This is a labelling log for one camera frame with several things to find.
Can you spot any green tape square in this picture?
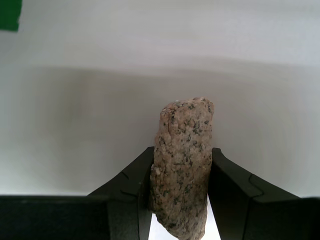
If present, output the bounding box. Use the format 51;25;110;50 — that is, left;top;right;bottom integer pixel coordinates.
0;0;23;32

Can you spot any speckled pinkish granite rock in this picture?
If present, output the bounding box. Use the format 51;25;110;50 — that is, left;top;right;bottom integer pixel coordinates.
149;96;216;240

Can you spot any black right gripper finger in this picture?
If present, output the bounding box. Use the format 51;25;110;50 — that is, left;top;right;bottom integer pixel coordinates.
208;147;320;240
0;146;155;240

